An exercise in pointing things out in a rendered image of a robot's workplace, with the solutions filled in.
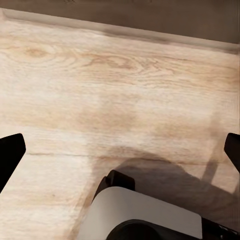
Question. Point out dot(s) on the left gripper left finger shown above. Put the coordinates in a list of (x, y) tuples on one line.
[(12, 149)]

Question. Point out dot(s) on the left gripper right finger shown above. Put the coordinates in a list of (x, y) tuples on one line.
[(232, 149)]

